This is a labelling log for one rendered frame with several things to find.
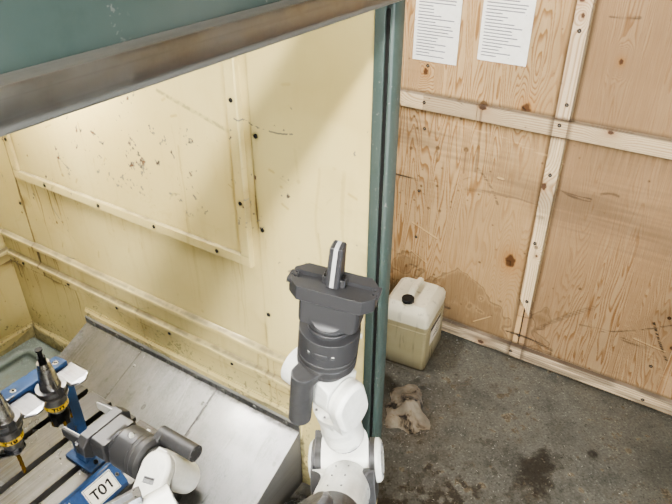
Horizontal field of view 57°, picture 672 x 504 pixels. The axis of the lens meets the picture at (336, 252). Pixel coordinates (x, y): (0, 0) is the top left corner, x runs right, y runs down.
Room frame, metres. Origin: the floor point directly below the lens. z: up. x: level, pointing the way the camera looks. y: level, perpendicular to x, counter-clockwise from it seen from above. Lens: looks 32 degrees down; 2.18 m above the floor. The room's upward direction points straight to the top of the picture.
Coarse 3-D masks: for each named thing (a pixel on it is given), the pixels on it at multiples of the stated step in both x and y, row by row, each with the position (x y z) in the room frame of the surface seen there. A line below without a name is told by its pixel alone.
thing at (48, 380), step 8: (48, 360) 0.98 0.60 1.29; (40, 368) 0.96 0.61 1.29; (48, 368) 0.97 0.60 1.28; (40, 376) 0.96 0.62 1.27; (48, 376) 0.96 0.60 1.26; (56, 376) 0.98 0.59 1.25; (40, 384) 0.96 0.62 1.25; (48, 384) 0.96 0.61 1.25; (56, 384) 0.97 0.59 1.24; (48, 392) 0.96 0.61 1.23
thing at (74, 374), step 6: (66, 366) 1.05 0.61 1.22; (72, 366) 1.05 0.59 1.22; (78, 366) 1.05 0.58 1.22; (60, 372) 1.03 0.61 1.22; (66, 372) 1.03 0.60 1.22; (72, 372) 1.03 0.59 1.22; (78, 372) 1.03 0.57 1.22; (84, 372) 1.03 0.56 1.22; (66, 378) 1.01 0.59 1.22; (72, 378) 1.01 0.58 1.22; (78, 378) 1.01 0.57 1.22; (84, 378) 1.01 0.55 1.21; (72, 384) 0.99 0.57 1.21
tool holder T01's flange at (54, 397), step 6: (60, 378) 1.00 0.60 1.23; (36, 384) 0.98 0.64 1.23; (66, 384) 0.99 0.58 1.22; (36, 390) 0.96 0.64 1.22; (60, 390) 0.97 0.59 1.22; (66, 390) 0.98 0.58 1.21; (42, 396) 0.95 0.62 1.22; (48, 396) 0.95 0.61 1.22; (54, 396) 0.95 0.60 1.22; (60, 396) 0.97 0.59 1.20; (48, 402) 0.95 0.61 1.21; (54, 402) 0.95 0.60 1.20
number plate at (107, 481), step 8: (104, 472) 0.97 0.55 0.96; (96, 480) 0.94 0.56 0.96; (104, 480) 0.95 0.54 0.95; (112, 480) 0.96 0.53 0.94; (88, 488) 0.92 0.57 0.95; (96, 488) 0.93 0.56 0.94; (104, 488) 0.94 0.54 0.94; (112, 488) 0.95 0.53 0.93; (88, 496) 0.91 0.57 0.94; (96, 496) 0.92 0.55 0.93; (104, 496) 0.92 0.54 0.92
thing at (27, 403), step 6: (24, 396) 0.95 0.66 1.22; (30, 396) 0.95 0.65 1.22; (36, 396) 0.96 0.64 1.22; (12, 402) 0.94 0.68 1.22; (18, 402) 0.94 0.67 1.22; (24, 402) 0.94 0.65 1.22; (30, 402) 0.94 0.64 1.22; (36, 402) 0.94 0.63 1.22; (42, 402) 0.94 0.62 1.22; (18, 408) 0.92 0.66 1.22; (24, 408) 0.92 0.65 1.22; (30, 408) 0.92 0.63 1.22; (36, 408) 0.92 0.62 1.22; (42, 408) 0.92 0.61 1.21; (24, 414) 0.90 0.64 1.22; (30, 414) 0.90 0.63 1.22; (36, 414) 0.91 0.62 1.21
